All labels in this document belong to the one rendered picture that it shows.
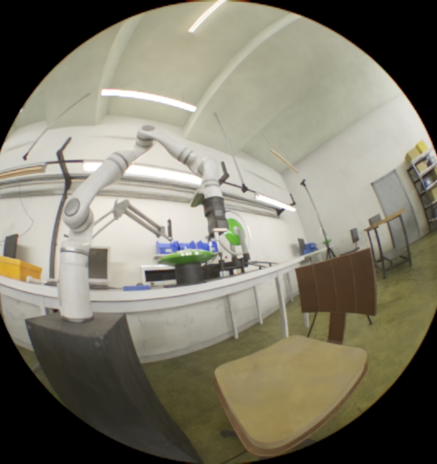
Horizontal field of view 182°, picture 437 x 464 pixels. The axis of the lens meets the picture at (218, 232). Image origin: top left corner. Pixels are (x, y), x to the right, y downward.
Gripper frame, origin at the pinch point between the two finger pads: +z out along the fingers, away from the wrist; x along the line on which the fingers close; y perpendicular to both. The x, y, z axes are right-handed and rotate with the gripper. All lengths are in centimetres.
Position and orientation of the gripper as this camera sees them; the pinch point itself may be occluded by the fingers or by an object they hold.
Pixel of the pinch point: (214, 253)
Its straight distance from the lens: 42.0
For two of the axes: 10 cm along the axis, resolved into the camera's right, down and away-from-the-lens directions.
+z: 1.7, 9.4, -3.0
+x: -4.3, 3.5, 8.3
